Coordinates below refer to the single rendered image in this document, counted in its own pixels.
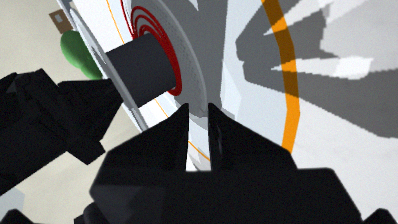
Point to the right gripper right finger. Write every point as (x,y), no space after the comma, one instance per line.
(241,147)

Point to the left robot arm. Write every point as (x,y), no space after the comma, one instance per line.
(10,112)

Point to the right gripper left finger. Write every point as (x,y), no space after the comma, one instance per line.
(156,146)

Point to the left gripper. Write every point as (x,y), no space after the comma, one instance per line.
(26,149)

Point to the red wire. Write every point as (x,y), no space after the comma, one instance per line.
(164,42)

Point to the orange painted ring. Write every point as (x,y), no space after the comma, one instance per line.
(289,61)

